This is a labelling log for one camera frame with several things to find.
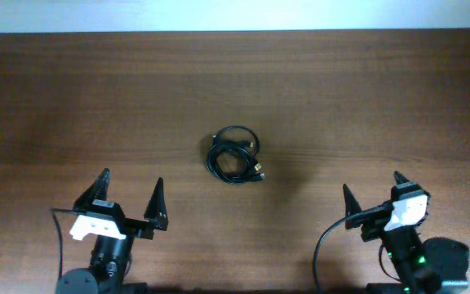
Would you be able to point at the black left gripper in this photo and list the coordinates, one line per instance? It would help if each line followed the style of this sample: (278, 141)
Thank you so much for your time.
(155, 213)

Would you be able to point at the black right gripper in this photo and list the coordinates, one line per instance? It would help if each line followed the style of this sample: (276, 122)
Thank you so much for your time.
(373, 220)

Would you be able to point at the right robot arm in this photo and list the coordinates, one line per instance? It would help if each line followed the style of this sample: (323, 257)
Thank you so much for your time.
(436, 265)

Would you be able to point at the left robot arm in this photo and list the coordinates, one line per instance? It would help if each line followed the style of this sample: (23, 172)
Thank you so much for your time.
(111, 256)

